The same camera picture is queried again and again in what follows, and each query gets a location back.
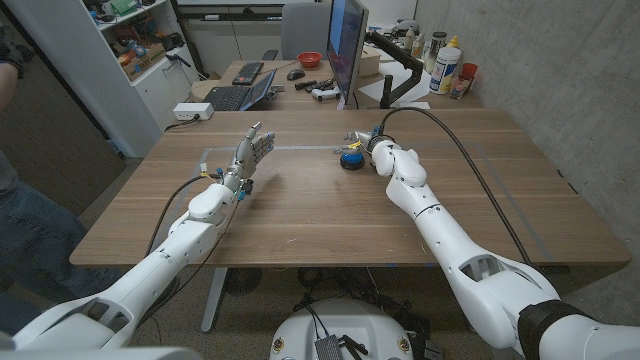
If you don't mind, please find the person in blue jeans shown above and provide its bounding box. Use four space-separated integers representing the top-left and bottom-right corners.
0 149 126 336

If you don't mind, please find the blue push button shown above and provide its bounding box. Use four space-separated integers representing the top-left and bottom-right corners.
339 151 366 172

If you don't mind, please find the open black laptop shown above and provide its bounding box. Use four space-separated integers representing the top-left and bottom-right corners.
202 68 278 112

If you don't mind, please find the white shelf unit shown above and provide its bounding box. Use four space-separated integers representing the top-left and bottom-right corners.
4 0 201 159

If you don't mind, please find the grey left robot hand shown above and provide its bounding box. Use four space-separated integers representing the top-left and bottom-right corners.
223 121 276 194

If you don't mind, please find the black floor fan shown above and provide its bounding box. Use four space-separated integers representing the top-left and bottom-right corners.
223 267 264 297

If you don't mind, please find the grey table leg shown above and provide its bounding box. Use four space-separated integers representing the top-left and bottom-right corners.
200 267 229 334

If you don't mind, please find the white paper sheet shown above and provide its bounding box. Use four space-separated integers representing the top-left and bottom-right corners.
357 61 432 105

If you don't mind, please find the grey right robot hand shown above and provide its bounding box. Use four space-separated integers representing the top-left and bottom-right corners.
333 129 381 156

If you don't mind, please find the gloved person hand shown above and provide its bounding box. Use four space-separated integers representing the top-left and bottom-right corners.
0 24 36 79

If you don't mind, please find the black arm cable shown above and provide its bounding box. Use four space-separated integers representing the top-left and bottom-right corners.
144 172 224 259
378 106 534 266

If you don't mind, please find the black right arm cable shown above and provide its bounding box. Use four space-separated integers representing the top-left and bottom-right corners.
378 106 534 266

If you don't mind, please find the computer monitor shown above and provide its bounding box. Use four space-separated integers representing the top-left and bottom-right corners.
326 0 370 106

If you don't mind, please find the person forearm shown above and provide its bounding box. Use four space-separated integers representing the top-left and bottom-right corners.
0 62 20 111

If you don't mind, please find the white game controller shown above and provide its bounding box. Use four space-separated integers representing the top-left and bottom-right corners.
310 87 341 103

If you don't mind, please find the cardboard box with parts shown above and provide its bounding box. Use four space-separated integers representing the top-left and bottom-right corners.
122 43 167 82

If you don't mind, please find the light wooden box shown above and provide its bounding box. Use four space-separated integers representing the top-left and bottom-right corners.
357 45 382 77

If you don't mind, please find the wooden back desk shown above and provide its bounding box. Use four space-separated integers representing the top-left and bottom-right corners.
192 59 484 111

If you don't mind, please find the black keyboard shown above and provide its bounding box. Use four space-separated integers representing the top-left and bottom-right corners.
231 61 265 87

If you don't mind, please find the white wipes canister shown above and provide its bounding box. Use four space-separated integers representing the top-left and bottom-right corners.
428 46 462 95

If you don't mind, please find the red bowl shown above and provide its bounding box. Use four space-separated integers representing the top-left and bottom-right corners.
296 51 324 70

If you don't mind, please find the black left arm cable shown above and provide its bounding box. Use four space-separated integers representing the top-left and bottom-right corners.
144 172 224 259

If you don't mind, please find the dark lid jar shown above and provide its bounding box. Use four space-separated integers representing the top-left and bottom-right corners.
423 31 448 74

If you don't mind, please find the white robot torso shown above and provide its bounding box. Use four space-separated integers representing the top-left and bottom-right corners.
269 298 415 360

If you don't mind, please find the grey office chair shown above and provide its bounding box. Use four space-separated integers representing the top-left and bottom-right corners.
262 2 332 62

